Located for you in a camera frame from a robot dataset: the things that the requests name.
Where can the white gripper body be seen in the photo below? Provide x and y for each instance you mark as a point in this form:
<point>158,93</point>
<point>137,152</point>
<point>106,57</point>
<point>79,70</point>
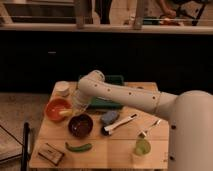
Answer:
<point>80,102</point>

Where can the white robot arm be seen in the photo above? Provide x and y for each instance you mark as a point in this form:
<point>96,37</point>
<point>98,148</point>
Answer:
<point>189,114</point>

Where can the yellow banana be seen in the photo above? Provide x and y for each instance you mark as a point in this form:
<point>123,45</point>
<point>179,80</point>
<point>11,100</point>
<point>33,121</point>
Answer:
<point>65,112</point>

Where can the dark red bowl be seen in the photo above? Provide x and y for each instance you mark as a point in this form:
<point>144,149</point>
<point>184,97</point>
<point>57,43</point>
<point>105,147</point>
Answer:
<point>80,126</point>

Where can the orange bowl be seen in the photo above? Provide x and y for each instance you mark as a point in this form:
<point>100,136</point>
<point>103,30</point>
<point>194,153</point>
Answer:
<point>53,107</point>

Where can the white cup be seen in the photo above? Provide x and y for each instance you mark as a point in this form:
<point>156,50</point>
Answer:
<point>62,88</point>

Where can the blue-grey sponge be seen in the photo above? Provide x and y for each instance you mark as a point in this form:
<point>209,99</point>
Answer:
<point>109,117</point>

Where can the small wooden box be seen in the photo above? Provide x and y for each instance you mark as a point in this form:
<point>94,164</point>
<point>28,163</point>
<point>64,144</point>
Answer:
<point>50,153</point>

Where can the green pear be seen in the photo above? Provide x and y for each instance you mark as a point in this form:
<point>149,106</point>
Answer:
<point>142,147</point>

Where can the white-handled brush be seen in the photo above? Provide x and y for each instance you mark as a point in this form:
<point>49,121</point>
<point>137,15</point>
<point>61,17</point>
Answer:
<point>108,130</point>

